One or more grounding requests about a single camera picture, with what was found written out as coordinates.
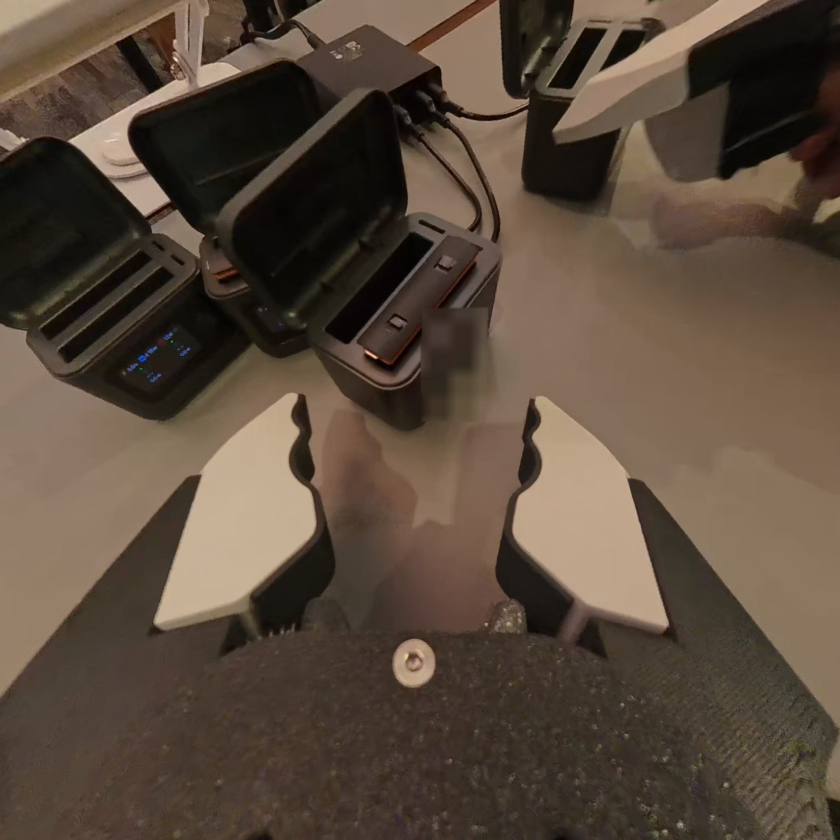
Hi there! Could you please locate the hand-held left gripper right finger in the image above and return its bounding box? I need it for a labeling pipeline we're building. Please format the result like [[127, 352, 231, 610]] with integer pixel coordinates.
[[495, 395, 672, 641]]

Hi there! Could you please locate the black battery charger case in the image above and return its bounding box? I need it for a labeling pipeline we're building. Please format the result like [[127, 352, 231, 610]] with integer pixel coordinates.
[[0, 136, 252, 421], [128, 59, 326, 358], [217, 88, 503, 431], [499, 0, 664, 201]]

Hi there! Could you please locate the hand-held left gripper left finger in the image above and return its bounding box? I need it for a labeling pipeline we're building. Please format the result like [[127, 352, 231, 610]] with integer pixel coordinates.
[[152, 392, 337, 634]]

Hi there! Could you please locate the black charging cable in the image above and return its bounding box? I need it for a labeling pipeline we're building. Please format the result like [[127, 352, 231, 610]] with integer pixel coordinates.
[[400, 121, 484, 231], [436, 85, 531, 123], [427, 112, 503, 240]]

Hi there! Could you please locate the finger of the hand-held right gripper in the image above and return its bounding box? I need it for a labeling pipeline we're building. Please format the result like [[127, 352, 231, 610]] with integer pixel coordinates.
[[645, 97, 724, 182], [553, 0, 778, 145]]

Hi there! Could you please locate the person's right hand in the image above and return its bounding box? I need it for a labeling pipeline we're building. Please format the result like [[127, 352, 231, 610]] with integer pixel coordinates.
[[789, 77, 840, 179]]

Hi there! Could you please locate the black usb charging hub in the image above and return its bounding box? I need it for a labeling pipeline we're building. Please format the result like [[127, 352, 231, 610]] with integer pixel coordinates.
[[295, 25, 463, 112]]

